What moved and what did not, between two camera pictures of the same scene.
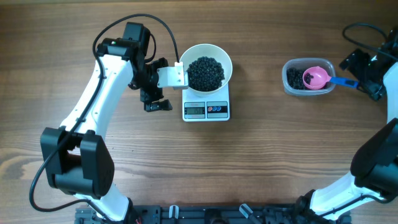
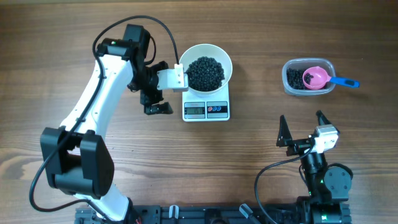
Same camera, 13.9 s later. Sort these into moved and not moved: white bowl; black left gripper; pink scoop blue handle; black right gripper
Moved: black right gripper
Not moved: white bowl; black left gripper; pink scoop blue handle
